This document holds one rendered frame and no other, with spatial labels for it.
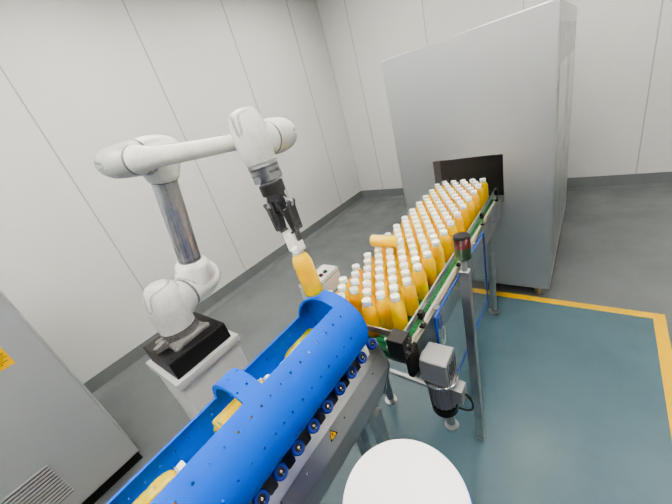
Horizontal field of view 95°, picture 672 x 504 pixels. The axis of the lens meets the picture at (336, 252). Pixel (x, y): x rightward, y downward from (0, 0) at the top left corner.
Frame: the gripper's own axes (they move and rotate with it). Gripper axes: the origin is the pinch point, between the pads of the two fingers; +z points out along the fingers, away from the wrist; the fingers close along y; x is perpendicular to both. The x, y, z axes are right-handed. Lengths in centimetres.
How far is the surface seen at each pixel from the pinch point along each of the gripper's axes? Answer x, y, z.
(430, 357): 21, 25, 63
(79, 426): -79, -160, 81
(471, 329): 47, 32, 69
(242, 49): 249, -272, -150
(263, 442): -43, 13, 35
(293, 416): -33, 13, 37
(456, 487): -25, 53, 48
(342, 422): -18, 10, 61
